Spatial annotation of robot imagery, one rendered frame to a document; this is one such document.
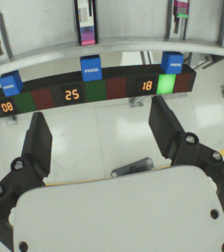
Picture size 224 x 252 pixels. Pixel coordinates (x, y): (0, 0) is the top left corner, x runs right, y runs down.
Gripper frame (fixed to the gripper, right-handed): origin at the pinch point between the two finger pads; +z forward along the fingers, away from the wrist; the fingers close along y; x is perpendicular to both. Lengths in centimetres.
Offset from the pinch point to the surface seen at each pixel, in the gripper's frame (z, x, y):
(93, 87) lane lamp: 11.1, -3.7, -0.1
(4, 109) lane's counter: 11.2, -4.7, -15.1
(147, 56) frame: 48, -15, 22
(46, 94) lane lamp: 11.1, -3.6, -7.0
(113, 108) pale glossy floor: 59, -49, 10
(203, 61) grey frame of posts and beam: 16.1, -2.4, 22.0
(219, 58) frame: 14.6, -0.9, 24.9
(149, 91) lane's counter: 11.2, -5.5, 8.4
